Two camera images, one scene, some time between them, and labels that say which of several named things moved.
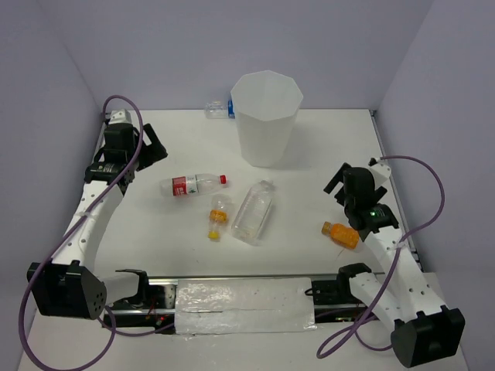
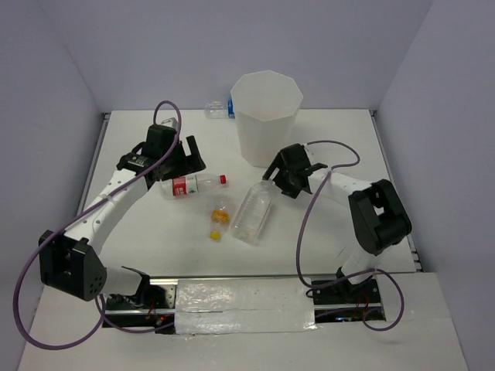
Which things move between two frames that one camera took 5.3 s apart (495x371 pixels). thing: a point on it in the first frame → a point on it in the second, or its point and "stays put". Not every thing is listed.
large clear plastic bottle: [252, 212] stays put
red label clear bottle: [184, 185] stays put
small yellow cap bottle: [218, 216] stays put
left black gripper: [155, 151] → [190, 165]
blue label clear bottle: [220, 109] stays put
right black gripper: [338, 178] → [289, 190]
